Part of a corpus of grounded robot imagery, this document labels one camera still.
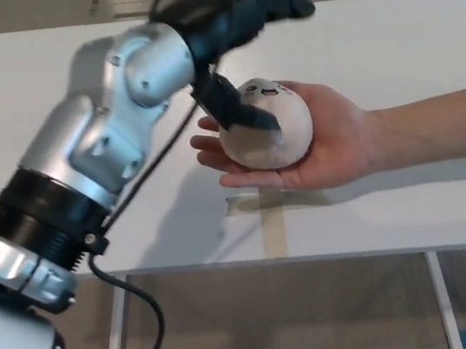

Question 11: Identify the person's bare hand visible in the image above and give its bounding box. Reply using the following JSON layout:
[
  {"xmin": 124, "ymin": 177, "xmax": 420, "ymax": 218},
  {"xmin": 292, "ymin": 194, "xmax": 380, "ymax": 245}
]
[{"xmin": 183, "ymin": 69, "xmax": 382, "ymax": 209}]

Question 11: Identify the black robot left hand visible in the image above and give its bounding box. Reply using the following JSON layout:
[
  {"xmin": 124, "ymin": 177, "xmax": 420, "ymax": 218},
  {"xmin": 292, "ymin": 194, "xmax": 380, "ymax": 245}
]
[{"xmin": 175, "ymin": 0, "xmax": 335, "ymax": 149}]

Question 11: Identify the white round plush toy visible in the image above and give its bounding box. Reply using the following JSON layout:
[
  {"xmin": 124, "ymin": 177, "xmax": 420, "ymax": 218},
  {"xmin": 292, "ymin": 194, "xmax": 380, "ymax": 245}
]
[{"xmin": 210, "ymin": 71, "xmax": 318, "ymax": 176}]

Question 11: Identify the person's bare forearm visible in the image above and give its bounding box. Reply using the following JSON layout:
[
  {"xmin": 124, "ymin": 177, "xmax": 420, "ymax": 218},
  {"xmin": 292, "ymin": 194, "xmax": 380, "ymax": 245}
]
[{"xmin": 361, "ymin": 80, "xmax": 466, "ymax": 175}]

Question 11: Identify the white table leg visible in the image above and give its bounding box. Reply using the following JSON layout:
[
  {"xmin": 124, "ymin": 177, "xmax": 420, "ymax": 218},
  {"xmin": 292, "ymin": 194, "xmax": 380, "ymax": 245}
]
[
  {"xmin": 424, "ymin": 247, "xmax": 465, "ymax": 349},
  {"xmin": 93, "ymin": 274, "xmax": 137, "ymax": 349}
]

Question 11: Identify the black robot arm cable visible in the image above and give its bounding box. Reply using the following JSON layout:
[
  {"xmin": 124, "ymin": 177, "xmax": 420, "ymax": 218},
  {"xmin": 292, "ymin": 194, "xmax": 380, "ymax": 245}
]
[{"xmin": 0, "ymin": 0, "xmax": 292, "ymax": 349}]

